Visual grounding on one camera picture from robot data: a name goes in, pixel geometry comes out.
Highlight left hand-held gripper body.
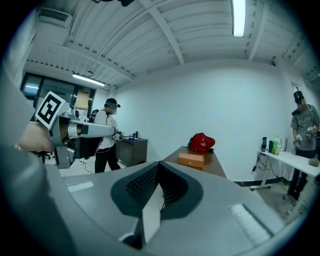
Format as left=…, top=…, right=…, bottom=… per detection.
left=34, top=90, right=81, bottom=170

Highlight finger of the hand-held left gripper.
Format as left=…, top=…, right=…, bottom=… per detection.
left=78, top=136, right=104, bottom=160
left=67, top=119, right=117, bottom=139

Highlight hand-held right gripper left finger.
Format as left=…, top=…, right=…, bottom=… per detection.
left=62, top=161, right=161, bottom=251

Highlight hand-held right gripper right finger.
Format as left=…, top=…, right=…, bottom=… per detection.
left=143, top=161, right=286, bottom=256

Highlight person's left forearm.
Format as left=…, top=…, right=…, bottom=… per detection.
left=19, top=120, right=55, bottom=153

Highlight black backpack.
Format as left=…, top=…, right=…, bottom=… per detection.
left=88, top=109, right=100, bottom=123

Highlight brown paper sheet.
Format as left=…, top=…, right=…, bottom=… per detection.
left=74, top=89, right=90, bottom=111

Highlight brown wooden table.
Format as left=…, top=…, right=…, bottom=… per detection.
left=163, top=146, right=227, bottom=178

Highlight dark grey cabinet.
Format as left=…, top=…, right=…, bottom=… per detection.
left=116, top=137, right=148, bottom=167

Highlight orange cardboard box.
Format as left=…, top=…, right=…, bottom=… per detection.
left=177, top=152, right=205, bottom=169

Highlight black office chair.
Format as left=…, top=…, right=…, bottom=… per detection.
left=37, top=149, right=55, bottom=164

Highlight long ceiling light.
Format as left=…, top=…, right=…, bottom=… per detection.
left=231, top=0, right=246, bottom=38
left=72, top=72, right=106, bottom=87

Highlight red backpack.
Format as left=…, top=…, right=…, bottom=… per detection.
left=187, top=132, right=216, bottom=153

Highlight green bottle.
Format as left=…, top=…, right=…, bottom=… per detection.
left=272, top=134, right=280, bottom=156

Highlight white table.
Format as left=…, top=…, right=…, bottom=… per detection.
left=249, top=149, right=320, bottom=191

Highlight white air conditioner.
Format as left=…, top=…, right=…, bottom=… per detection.
left=38, top=7, right=73, bottom=28

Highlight black cables under table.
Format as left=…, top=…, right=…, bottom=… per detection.
left=251, top=152, right=278, bottom=178

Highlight black head-worn camera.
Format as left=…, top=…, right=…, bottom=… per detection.
left=91, top=0, right=137, bottom=7

